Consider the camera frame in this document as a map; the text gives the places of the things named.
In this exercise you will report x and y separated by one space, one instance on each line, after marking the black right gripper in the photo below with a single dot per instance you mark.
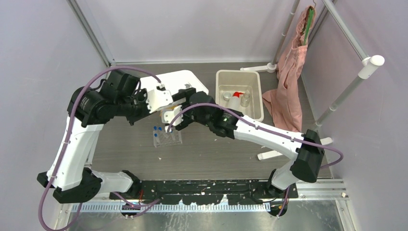
183 93

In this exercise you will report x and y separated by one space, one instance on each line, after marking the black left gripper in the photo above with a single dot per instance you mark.
142 95

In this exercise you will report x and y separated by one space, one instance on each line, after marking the small white cup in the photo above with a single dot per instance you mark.
227 95

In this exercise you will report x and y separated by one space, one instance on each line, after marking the white red wash bottle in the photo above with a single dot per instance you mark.
234 101

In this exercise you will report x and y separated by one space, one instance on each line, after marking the small glass beaker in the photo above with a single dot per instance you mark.
245 99

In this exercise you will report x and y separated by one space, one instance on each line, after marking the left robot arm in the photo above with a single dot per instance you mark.
74 182

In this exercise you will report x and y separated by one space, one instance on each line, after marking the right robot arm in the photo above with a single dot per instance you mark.
304 150

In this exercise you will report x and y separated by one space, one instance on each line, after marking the yellow test tube rack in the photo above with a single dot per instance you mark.
177 109

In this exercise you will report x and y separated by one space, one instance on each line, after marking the clear acrylic tube tray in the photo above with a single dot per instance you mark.
169 142

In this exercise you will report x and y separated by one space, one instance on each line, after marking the beige plastic bin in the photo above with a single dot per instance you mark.
241 81

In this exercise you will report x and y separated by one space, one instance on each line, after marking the pink cloth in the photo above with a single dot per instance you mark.
283 103

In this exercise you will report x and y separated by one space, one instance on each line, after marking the green clothes hanger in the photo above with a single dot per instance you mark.
310 18

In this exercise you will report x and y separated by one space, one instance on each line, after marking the aluminium frame rail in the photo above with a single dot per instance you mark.
325 190

